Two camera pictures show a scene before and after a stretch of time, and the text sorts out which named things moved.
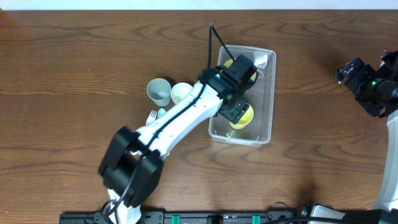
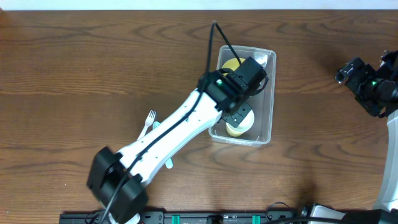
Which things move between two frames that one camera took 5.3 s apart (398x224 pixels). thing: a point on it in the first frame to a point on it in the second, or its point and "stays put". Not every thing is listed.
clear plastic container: x=260 y=95 stays put
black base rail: x=273 y=216 stays put
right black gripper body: x=347 y=74 stays put
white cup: x=179 y=91 to x=245 y=125
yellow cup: x=245 y=119 to x=232 y=132
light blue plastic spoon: x=161 y=111 to x=169 y=163
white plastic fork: x=151 y=118 stays put
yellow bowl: x=229 y=62 stays put
